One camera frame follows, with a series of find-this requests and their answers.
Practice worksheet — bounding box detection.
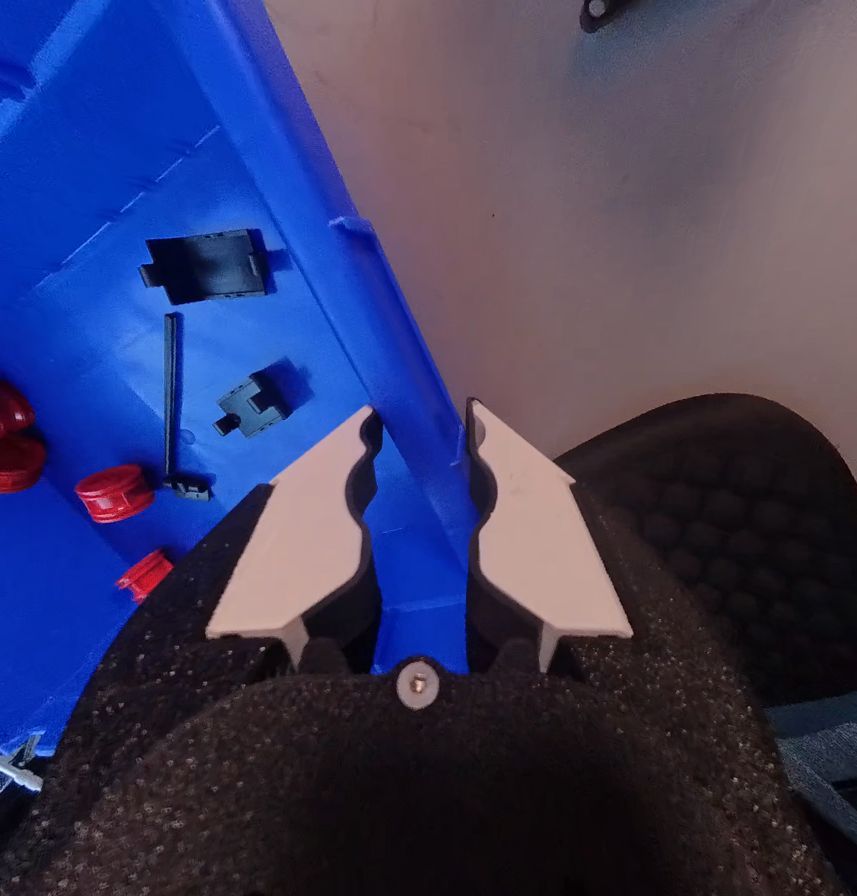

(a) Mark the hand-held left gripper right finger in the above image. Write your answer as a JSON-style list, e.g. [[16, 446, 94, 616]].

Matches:
[[464, 398, 635, 648]]

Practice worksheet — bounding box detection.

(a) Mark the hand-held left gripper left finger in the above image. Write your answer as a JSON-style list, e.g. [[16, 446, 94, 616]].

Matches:
[[205, 406, 385, 645]]

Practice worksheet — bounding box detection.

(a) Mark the blue plastic storage bin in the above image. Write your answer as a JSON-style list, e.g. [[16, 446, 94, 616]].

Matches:
[[0, 0, 511, 764]]

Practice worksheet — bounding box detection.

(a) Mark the black lego connector block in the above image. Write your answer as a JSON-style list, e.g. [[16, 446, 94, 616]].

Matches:
[[215, 364, 298, 439]]

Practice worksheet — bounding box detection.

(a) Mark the long black lego axle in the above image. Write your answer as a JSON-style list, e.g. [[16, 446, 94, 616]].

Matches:
[[160, 311, 214, 502]]

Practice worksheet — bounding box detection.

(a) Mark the black lego panel piece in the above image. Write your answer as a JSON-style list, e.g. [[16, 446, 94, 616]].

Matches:
[[139, 227, 278, 306]]

